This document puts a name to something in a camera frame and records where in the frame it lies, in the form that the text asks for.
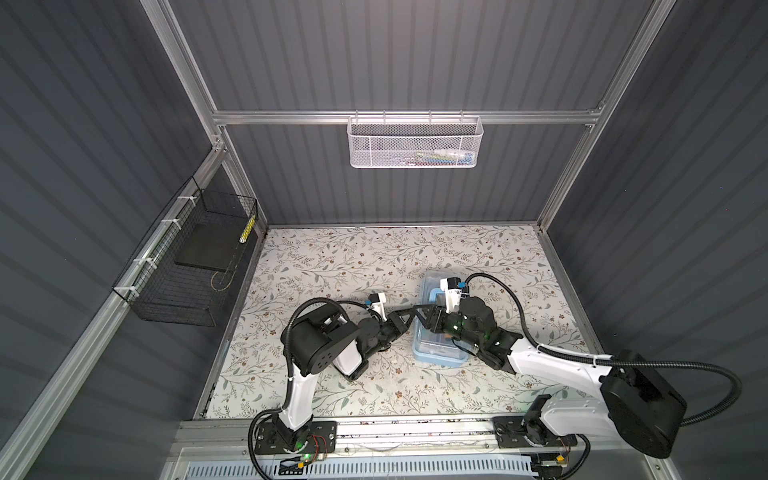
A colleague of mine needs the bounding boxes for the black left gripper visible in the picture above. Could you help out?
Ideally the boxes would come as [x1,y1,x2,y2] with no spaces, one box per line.
[363,307,414,364]

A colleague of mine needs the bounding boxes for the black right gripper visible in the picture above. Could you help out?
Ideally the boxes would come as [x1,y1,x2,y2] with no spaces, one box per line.
[413,306,481,352]

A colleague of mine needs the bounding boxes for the light blue plastic tool box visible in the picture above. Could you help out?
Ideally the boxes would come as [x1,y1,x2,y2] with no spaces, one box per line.
[411,269,472,368]

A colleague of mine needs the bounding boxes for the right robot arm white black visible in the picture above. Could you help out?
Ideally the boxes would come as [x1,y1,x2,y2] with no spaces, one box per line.
[416,297,687,458]

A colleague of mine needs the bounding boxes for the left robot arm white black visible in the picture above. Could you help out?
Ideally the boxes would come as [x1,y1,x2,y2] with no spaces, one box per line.
[271,293,440,450]

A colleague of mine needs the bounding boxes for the items in white basket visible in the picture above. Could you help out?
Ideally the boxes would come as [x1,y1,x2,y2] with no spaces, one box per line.
[399,149,476,166]

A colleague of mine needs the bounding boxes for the yellow green tube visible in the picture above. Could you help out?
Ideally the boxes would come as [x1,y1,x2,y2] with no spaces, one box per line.
[239,215,256,244]

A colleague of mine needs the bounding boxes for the black pad in basket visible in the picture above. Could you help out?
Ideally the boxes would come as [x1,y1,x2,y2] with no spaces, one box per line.
[174,224,243,272]

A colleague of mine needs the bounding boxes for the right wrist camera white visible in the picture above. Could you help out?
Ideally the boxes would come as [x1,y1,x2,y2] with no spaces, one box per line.
[440,277,466,313]

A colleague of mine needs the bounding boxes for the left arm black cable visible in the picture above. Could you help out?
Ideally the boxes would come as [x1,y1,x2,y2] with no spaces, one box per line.
[247,296,370,480]

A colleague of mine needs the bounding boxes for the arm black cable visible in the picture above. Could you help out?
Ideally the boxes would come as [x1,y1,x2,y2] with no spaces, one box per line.
[464,271,743,428]
[247,296,370,480]

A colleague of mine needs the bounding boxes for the white wire mesh basket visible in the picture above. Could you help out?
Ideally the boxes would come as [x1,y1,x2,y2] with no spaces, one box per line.
[346,116,484,169]

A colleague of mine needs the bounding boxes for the black wire mesh basket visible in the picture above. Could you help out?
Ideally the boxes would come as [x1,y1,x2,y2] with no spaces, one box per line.
[113,179,259,327]

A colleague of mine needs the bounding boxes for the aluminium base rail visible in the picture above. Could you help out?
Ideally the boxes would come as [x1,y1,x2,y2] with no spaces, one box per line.
[173,413,655,457]

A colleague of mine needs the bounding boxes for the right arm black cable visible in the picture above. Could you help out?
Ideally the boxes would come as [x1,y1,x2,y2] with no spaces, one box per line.
[464,271,743,428]

